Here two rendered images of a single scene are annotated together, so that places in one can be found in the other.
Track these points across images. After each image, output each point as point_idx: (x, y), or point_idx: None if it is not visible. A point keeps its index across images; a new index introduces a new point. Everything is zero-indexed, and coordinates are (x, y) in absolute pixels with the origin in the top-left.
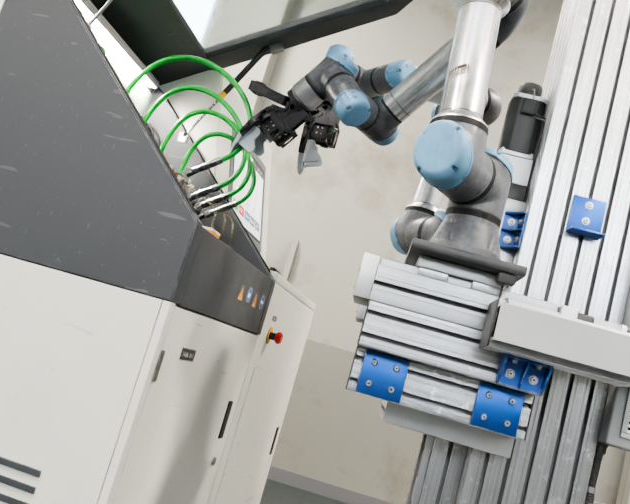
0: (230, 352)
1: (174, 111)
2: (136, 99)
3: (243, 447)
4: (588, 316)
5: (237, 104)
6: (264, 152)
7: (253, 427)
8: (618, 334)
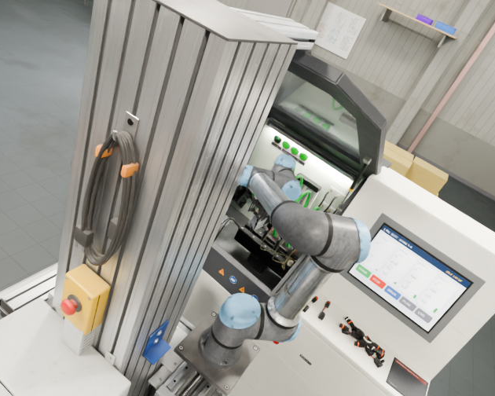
0: (221, 298)
1: (353, 196)
2: (339, 184)
3: (264, 388)
4: (45, 301)
5: (401, 203)
6: (488, 267)
7: (277, 390)
8: (13, 285)
